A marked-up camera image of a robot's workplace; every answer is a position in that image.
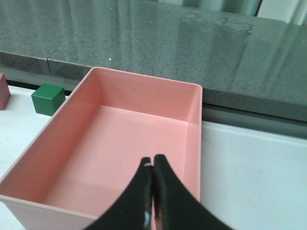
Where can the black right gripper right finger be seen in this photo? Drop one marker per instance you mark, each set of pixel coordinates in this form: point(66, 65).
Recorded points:
point(175, 207)

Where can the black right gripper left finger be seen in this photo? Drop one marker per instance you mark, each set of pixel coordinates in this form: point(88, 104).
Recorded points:
point(133, 208)

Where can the pink plastic bin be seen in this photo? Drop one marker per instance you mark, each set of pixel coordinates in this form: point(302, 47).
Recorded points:
point(88, 152)

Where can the right green cube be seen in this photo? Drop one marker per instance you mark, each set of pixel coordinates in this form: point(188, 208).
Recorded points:
point(48, 98)

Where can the grey stone counter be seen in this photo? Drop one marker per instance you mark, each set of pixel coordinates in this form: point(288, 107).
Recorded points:
point(242, 62)

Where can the pink cube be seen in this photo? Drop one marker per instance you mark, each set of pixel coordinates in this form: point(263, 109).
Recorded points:
point(4, 92)

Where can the grey curtain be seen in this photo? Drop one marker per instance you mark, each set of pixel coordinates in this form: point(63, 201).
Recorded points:
point(288, 11)

